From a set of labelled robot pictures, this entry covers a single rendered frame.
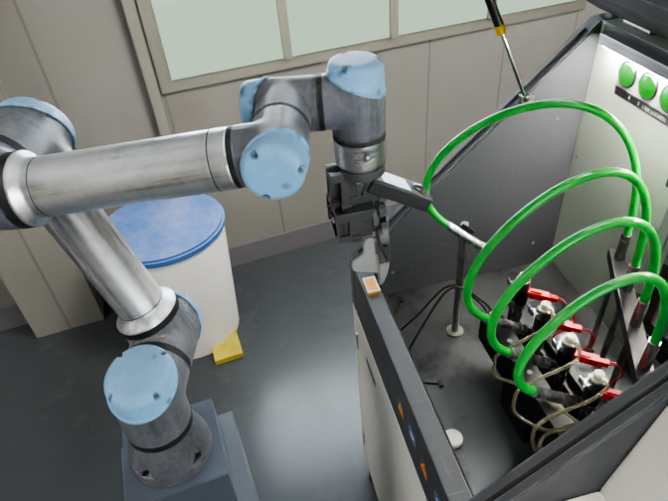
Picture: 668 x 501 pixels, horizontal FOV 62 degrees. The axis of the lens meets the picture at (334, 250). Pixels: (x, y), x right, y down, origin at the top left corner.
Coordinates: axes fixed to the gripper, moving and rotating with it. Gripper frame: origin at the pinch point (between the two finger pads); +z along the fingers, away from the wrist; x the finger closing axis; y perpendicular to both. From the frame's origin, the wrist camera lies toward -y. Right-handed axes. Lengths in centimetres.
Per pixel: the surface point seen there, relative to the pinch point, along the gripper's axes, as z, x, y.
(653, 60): -23, -11, -53
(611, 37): -23, -24, -54
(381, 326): 26.4, -9.7, -2.9
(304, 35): 13, -163, -17
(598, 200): 12, -19, -56
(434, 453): 26.4, 21.2, -3.2
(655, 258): -4.1, 16.6, -38.8
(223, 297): 96, -107, 38
